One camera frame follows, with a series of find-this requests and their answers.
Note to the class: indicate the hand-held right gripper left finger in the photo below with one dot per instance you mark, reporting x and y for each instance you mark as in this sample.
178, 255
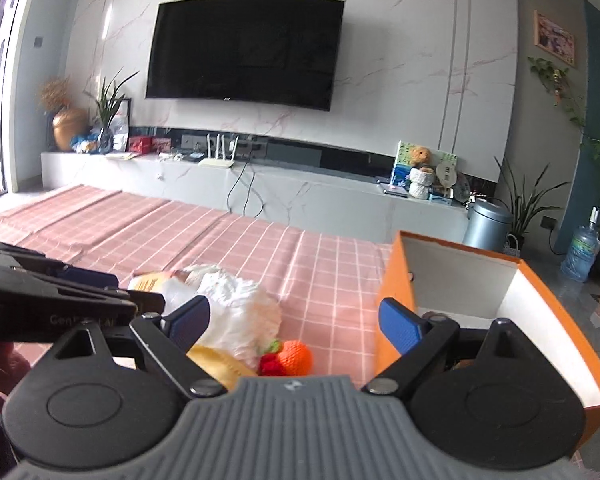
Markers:
190, 322

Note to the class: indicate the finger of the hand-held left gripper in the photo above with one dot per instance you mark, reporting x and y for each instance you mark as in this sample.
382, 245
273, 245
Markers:
87, 275
145, 302

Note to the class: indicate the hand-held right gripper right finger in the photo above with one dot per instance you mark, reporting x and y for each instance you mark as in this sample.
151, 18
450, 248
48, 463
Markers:
400, 327

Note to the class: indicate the pastry snack packet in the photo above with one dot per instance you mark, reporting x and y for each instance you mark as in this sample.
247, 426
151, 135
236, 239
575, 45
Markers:
152, 282

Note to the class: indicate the yellow soft toy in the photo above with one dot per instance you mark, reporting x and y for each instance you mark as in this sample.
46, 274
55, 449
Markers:
215, 362

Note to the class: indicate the orange cardboard box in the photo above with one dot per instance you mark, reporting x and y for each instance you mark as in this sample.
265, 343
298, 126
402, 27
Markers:
391, 280

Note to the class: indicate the white soft item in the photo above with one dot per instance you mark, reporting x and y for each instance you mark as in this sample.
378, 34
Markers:
225, 285

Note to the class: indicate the crocheted red strawberry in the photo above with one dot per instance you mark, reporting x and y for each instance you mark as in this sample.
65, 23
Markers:
270, 366

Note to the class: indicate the crocheted orange fruit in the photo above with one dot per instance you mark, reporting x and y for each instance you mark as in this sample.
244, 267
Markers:
296, 357

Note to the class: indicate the pink checked blanket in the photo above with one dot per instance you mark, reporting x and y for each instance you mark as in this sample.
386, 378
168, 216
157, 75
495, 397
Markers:
130, 230

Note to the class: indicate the yellow paper envelope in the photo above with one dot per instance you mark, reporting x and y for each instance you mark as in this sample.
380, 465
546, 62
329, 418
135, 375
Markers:
122, 155

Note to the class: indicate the blue snack bags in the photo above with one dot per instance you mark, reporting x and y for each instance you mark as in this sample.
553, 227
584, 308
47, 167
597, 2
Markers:
87, 144

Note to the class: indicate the grey metal trash can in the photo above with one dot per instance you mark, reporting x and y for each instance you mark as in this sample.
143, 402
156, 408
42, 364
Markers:
485, 227

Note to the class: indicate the small blue box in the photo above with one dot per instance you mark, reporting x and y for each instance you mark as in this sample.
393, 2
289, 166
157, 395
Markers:
440, 199

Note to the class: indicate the golden vase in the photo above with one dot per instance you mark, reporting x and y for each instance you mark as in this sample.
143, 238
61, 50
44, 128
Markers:
69, 127

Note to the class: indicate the white marble television cabinet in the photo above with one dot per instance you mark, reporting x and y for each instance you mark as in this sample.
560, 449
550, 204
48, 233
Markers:
330, 195

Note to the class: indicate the pink red box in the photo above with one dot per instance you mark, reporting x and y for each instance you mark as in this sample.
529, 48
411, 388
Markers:
162, 145

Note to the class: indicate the black set-top box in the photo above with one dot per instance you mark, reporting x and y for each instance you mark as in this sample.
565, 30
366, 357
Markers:
196, 156

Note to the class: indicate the white wifi router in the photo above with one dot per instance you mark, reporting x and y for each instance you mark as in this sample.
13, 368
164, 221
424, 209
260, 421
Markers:
215, 162

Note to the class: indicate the round hand fan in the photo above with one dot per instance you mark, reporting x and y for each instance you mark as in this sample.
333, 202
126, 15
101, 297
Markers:
447, 176

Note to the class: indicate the painted canvas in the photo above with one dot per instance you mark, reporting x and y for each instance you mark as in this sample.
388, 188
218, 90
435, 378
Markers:
400, 160

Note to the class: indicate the green plant in glass vase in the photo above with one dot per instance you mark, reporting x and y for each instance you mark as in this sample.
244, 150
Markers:
107, 105

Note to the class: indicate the brown teddy bear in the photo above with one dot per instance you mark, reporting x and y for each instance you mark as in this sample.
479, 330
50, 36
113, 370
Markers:
421, 157

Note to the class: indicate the long-leaf floor plant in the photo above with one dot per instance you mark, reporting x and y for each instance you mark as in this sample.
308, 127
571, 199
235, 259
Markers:
525, 205

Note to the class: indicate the white printed card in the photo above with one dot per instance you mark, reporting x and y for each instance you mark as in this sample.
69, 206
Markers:
450, 157

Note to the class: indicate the dried flower bunch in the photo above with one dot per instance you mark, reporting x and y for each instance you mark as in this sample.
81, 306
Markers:
55, 91

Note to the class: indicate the large blue water bottle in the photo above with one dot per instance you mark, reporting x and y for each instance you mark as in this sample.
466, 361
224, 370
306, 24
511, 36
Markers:
580, 255

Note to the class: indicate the glass sliding door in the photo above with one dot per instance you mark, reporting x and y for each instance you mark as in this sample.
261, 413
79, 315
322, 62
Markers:
0, 35

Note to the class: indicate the hanging ivy plant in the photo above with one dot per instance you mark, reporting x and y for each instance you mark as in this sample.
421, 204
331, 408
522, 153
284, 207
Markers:
555, 77

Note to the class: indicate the black picture frame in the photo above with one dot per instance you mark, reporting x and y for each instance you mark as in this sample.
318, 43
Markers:
125, 107

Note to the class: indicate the wall socket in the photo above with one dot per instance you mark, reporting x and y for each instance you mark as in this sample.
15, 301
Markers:
549, 223

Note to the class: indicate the black wall television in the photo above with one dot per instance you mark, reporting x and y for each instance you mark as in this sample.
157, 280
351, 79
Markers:
245, 52

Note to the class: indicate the framed wall picture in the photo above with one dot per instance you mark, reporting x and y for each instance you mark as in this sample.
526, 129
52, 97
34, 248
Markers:
555, 37

